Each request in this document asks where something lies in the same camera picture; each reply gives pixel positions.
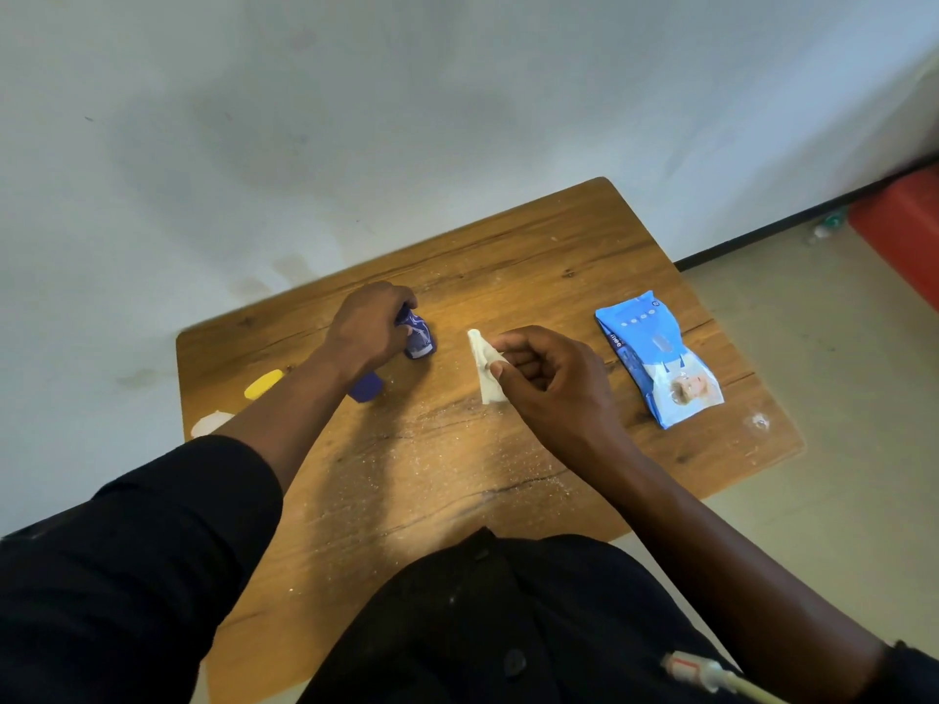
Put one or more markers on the green white floor litter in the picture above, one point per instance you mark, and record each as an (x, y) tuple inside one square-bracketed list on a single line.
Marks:
[(825, 227)]

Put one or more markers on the wooden table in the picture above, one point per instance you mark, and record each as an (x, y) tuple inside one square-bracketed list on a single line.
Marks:
[(513, 249)]

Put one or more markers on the white bottle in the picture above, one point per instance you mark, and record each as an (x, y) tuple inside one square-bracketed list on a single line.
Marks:
[(211, 423)]

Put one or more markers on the dark blue bottle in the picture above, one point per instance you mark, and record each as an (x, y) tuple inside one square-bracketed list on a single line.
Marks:
[(418, 337), (367, 388)]

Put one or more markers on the person's right forearm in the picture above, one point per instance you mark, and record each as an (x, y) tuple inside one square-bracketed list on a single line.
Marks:
[(748, 579)]

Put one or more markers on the yellow bottle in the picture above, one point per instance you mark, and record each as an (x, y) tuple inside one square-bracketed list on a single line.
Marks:
[(263, 384)]

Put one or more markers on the person's left forearm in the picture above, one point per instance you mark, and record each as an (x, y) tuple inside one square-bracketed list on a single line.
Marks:
[(293, 417)]

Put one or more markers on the red floor object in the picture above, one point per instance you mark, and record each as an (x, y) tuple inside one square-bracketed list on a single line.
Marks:
[(906, 227)]

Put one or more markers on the blue wet wipes pack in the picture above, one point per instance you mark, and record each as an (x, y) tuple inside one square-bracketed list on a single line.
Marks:
[(656, 359)]

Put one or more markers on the person's right hand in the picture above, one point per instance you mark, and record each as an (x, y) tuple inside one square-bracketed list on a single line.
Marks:
[(565, 395)]

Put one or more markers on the person's black clothing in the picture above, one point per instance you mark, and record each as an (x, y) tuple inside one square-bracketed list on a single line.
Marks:
[(147, 564)]

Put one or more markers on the person's left hand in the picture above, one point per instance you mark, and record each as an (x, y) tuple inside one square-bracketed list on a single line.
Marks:
[(367, 329)]

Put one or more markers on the white wipe cloth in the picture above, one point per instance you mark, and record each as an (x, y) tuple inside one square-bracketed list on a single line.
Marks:
[(488, 373)]

